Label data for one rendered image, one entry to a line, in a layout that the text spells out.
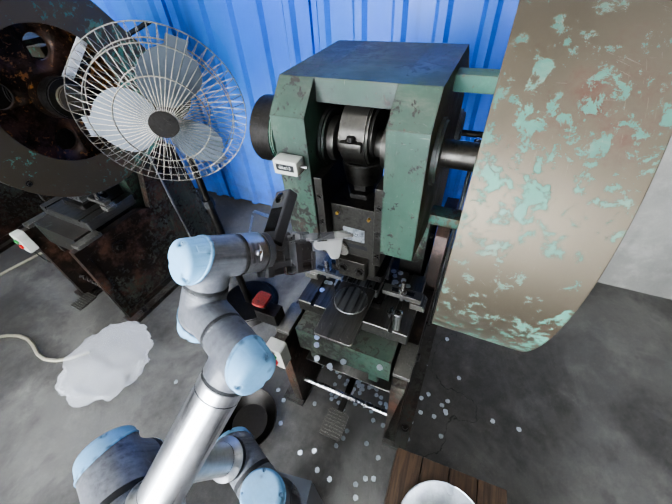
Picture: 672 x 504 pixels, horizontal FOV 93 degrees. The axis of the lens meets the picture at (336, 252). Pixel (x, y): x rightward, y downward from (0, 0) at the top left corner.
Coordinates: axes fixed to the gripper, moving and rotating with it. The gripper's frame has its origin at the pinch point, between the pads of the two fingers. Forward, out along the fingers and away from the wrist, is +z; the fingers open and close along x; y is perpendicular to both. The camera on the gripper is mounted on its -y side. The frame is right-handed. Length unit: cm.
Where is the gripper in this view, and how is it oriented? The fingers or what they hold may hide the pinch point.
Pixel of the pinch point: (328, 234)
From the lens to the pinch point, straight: 75.4
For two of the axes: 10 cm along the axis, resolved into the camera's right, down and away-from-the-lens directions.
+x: 7.6, -0.2, -6.5
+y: 0.9, 9.9, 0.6
